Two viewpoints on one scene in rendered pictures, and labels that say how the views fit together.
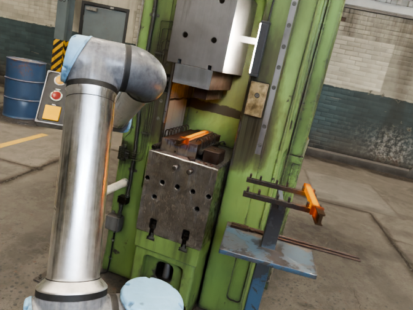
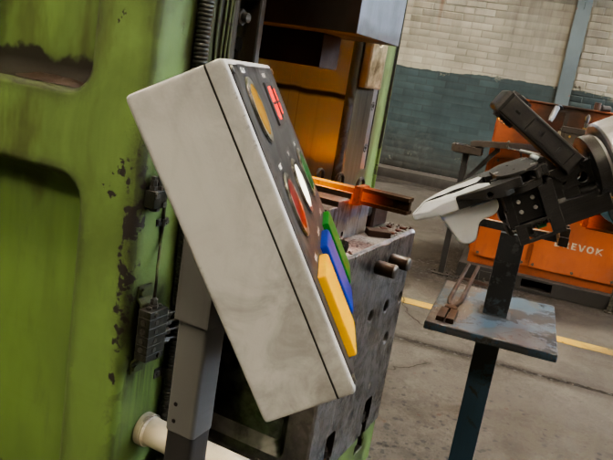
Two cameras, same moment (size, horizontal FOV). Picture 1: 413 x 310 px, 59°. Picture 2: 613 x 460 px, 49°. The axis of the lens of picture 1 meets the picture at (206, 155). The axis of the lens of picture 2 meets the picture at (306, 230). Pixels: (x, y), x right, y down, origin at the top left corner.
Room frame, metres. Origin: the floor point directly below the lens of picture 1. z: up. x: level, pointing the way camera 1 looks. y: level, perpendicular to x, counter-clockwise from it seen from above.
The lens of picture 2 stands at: (1.71, 1.35, 1.20)
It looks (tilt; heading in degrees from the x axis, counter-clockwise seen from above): 13 degrees down; 280
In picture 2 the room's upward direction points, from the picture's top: 9 degrees clockwise
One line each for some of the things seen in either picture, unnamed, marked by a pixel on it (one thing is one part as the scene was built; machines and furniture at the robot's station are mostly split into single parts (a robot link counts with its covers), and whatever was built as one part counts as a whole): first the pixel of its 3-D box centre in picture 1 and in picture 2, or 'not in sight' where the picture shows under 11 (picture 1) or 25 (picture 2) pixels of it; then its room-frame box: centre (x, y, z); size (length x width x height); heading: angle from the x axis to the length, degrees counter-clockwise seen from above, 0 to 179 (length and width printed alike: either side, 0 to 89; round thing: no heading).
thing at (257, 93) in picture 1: (256, 99); (376, 49); (1.88, -0.19, 1.27); 0.09 x 0.02 x 0.17; 74
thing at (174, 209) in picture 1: (193, 186); (244, 309); (2.04, 0.04, 0.69); 0.56 x 0.38 x 0.45; 164
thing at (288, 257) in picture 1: (267, 247); (493, 316); (1.49, -0.35, 0.68); 0.40 x 0.30 x 0.02; 83
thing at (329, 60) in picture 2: (208, 92); (260, 42); (2.08, 0.06, 1.24); 0.30 x 0.07 x 0.06; 164
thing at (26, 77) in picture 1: (24, 88); not in sight; (5.74, 3.03, 0.44); 0.59 x 0.59 x 0.88
